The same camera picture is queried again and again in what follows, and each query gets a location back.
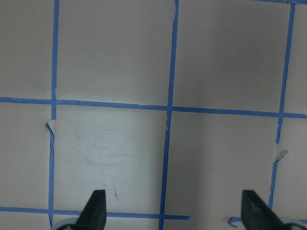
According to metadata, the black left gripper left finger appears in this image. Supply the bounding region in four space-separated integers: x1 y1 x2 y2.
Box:
76 190 106 230

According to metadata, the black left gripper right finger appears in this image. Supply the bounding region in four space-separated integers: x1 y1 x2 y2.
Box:
241 190 284 230

